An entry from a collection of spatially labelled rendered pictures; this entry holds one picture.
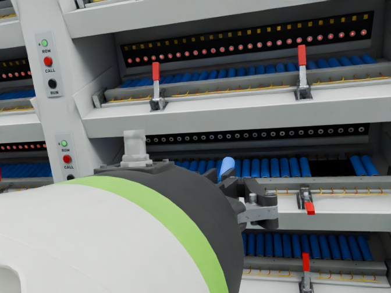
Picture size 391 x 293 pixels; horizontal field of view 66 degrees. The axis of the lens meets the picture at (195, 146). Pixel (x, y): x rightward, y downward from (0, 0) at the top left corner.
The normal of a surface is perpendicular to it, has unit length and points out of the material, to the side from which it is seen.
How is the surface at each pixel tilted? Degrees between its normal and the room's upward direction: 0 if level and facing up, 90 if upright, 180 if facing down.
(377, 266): 19
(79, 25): 109
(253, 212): 81
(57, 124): 90
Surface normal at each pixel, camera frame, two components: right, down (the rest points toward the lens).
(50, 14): -0.22, 0.23
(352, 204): -0.16, -0.85
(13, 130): -0.18, 0.53
